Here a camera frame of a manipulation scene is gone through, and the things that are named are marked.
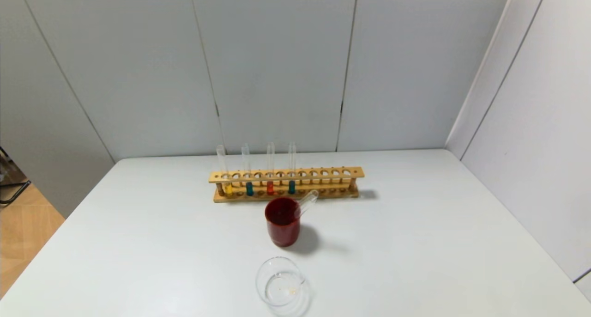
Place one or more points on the black metal chair frame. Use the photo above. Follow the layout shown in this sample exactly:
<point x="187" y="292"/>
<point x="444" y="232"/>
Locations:
<point x="11" y="187"/>

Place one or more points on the test tube with blue pigment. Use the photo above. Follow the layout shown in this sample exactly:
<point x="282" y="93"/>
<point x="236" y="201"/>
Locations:
<point x="291" y="187"/>
<point x="249" y="188"/>

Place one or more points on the test tube with red pigment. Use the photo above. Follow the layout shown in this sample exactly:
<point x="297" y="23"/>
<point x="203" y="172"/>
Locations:
<point x="270" y="188"/>

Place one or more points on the empty glass test tube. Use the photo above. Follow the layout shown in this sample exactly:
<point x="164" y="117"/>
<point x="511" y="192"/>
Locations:
<point x="308" y="201"/>

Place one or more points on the wooden test tube rack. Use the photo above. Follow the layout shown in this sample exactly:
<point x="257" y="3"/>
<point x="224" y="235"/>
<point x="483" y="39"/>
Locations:
<point x="323" y="173"/>

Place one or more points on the test tube with yellow pigment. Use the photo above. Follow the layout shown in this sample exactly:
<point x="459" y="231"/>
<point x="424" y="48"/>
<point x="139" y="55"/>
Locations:
<point x="227" y="189"/>

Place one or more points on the clear glass beaker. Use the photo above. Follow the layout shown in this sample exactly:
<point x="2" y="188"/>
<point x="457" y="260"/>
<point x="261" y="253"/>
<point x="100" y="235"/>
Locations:
<point x="281" y="287"/>

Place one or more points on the red plastic cup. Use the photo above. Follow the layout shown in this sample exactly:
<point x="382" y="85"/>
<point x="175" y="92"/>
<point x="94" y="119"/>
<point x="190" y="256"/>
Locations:
<point x="283" y="231"/>

